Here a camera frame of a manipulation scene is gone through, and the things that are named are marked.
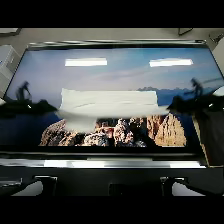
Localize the white box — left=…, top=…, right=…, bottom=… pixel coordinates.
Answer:
left=0, top=44, right=21, bottom=98

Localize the tan board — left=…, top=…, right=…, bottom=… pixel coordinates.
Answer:
left=191, top=114, right=212, bottom=168

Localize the silver frame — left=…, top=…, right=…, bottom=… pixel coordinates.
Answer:
left=0, top=39, right=210, bottom=197

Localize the white garment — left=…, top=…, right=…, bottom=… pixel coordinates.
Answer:
left=55, top=87, right=171, bottom=134

